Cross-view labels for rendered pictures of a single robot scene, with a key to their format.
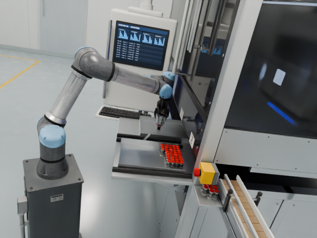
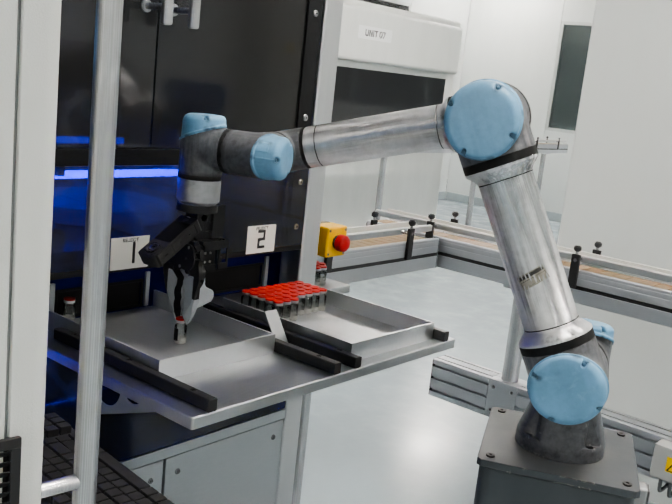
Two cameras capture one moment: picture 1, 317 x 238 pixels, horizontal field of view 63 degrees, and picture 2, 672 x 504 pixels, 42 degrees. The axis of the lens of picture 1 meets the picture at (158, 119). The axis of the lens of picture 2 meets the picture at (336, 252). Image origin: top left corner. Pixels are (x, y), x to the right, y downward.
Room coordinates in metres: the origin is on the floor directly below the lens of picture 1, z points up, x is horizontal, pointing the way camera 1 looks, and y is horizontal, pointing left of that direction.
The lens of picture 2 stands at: (2.32, 1.26, 1.38)
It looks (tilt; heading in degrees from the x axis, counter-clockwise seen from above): 11 degrees down; 228
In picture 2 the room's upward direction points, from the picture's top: 6 degrees clockwise
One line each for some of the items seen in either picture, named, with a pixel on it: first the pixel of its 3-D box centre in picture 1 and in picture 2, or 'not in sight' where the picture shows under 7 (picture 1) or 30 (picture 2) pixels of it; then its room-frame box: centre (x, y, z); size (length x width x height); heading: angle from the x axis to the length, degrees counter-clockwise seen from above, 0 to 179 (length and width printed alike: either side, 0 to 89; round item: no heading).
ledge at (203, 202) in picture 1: (210, 197); (311, 285); (0.98, -0.31, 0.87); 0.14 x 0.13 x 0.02; 99
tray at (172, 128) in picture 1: (164, 129); (156, 329); (1.55, -0.05, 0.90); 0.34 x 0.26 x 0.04; 99
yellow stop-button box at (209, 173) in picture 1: (207, 173); (326, 239); (0.99, -0.27, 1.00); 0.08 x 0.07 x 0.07; 99
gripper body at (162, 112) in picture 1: (163, 106); (198, 236); (1.50, -0.02, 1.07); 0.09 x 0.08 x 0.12; 9
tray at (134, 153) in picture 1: (150, 155); (327, 318); (1.19, 0.00, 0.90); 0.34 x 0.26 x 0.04; 99
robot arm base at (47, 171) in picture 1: (52, 162); (563, 418); (1.05, 0.48, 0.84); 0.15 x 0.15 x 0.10
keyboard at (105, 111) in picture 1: (126, 114); (76, 477); (1.84, 0.26, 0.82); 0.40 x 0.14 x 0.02; 92
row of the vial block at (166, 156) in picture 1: (166, 156); (296, 304); (1.21, -0.08, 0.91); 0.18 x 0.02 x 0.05; 9
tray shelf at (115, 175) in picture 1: (155, 144); (250, 339); (1.37, -0.01, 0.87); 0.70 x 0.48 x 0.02; 9
